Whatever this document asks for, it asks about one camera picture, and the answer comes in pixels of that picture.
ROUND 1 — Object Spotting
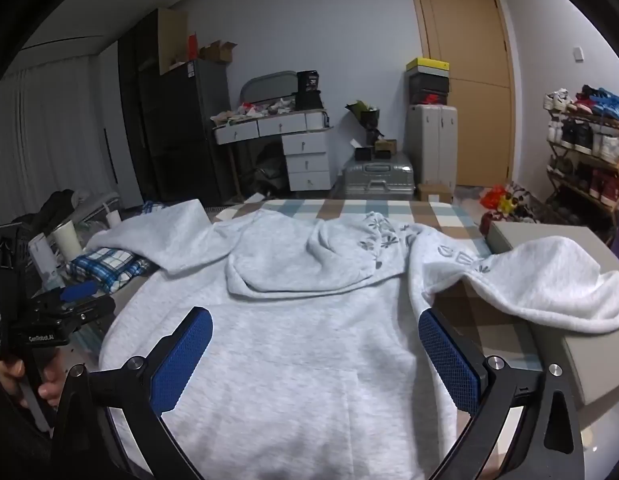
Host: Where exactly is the red plastic bag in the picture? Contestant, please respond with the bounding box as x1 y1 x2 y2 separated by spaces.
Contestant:
480 185 510 211

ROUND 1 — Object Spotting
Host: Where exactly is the wooden door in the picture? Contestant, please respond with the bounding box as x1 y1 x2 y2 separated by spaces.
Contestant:
408 0 515 188

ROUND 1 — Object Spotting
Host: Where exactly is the dark grey shoe box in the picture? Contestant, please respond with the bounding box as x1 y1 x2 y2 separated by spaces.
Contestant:
408 71 450 91

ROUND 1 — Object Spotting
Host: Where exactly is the white dressing table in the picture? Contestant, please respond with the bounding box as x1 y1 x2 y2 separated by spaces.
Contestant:
212 108 335 193

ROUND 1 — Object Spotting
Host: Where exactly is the white paper roll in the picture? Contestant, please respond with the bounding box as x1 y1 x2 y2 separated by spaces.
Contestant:
52 222 82 261

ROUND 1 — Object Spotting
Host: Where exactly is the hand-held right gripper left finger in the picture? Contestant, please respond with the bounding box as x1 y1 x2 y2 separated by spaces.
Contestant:
52 306 214 480

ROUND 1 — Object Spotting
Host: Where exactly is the dark chair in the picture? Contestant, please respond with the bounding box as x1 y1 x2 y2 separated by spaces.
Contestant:
249 140 290 196

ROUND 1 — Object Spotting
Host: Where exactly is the light grey hoodie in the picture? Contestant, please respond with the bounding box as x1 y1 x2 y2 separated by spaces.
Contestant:
86 199 619 480

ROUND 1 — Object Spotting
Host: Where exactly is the yellow shoe box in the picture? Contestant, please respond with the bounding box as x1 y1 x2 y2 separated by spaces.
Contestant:
407 57 450 73

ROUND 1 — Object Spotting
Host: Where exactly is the silver suitcase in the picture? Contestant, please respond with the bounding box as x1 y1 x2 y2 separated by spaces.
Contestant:
342 156 416 199

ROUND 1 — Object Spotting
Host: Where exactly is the blue plaid shirt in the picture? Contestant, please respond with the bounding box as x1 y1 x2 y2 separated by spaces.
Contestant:
69 201 167 295

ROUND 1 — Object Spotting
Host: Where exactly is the bouquet in black wrap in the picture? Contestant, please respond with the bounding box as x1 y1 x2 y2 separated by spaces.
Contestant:
345 100 385 146

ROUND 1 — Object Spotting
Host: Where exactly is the pile of papers and cloths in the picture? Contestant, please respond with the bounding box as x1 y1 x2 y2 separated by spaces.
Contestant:
212 99 296 125

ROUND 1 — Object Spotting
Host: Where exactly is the dark clothes pile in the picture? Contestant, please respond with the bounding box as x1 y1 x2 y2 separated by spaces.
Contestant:
9 189 90 241

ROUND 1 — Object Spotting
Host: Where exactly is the black shoe box red print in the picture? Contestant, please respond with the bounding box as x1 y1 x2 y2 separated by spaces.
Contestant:
409 89 450 107

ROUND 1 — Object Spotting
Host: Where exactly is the checked bed sheet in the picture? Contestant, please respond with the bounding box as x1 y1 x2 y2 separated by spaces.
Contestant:
212 199 547 376

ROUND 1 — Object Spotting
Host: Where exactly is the black wardrobe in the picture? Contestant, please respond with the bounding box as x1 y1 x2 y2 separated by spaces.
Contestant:
118 7 190 208

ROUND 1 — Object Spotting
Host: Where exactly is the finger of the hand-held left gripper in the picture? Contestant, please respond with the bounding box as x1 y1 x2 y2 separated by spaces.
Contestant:
59 281 100 306
64 295 117 333

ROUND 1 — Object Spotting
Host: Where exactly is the shoe rack with shoes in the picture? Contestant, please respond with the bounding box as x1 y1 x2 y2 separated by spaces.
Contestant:
543 85 619 221

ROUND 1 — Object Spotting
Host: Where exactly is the black bag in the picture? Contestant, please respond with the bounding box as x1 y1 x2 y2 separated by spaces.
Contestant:
294 70 324 111

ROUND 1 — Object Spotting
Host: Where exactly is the person's left hand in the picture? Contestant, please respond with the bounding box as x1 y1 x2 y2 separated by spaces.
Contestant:
0 355 65 411

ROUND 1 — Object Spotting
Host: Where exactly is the white cabinet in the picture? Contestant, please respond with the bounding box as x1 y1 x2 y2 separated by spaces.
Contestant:
407 104 459 188

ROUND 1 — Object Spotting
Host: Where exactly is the white curtain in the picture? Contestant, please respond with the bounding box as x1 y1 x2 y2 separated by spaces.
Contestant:
0 55 115 241

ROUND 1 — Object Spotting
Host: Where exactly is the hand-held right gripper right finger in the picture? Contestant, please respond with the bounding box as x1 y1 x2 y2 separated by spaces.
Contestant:
418 307 587 480

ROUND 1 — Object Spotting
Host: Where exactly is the closed cardboard box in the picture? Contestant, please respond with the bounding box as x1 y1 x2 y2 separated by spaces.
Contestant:
417 183 453 204

